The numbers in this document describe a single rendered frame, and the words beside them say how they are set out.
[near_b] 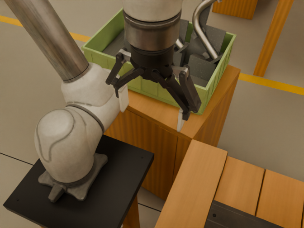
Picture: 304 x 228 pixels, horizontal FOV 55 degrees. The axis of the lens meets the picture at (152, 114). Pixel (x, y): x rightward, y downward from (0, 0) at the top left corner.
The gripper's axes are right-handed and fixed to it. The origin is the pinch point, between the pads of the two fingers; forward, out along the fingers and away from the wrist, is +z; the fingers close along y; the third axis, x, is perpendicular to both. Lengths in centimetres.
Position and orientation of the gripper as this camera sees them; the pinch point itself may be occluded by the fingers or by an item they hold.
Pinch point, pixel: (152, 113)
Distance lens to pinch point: 65.1
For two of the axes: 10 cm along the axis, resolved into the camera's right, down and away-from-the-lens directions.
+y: -9.2, -3.1, 2.5
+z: 0.0, 6.3, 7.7
